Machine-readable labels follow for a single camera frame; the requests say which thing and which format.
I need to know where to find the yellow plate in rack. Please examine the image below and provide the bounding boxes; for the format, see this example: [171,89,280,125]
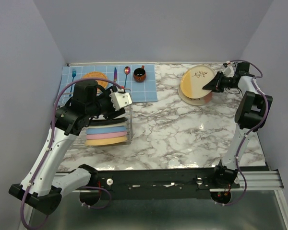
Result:
[84,136,128,146]

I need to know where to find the blue plate in rack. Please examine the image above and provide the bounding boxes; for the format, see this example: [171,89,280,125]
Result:
[86,126,127,135]

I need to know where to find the iridescent rainbow knife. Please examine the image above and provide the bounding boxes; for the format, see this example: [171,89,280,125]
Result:
[113,67,118,82]

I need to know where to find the steel wire dish rack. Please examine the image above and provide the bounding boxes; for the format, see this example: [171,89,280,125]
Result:
[51,81,133,142]

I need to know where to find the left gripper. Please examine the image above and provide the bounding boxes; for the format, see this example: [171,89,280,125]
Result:
[86,85,126,121]

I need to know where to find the blue checked placemat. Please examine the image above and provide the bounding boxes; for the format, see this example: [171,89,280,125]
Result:
[59,63,158,103]

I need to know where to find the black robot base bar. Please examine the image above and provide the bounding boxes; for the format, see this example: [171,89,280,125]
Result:
[80,166,239,205]

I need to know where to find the iridescent rainbow spoon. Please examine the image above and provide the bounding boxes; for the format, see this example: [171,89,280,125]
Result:
[124,66,131,88]

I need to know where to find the cream and yellow plate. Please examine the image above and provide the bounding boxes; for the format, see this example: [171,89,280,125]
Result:
[180,65,216,99]

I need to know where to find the cream and pink plate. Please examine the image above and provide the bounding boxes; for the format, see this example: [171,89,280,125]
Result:
[178,85,213,106]

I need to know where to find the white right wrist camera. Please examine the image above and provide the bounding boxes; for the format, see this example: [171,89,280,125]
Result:
[223,61,234,77]

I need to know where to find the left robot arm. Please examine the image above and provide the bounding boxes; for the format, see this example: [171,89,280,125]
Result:
[9,78,132,215]

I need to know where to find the orange and black mug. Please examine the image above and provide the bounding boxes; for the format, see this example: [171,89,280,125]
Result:
[133,65,146,82]

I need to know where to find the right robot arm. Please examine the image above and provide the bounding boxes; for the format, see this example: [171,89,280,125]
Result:
[203,60,273,188]

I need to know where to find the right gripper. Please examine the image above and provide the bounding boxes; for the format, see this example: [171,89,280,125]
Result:
[202,71,238,93]

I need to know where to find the aluminium frame rail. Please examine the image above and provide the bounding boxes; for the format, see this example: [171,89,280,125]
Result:
[44,167,288,230]

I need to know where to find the blue metal fork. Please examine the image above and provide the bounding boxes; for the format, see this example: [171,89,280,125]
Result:
[70,69,76,92]

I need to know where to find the woven wicker round trivet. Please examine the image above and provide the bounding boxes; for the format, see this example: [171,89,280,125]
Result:
[82,71,108,89]

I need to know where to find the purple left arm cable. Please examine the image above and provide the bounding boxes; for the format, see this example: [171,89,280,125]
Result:
[20,80,124,230]

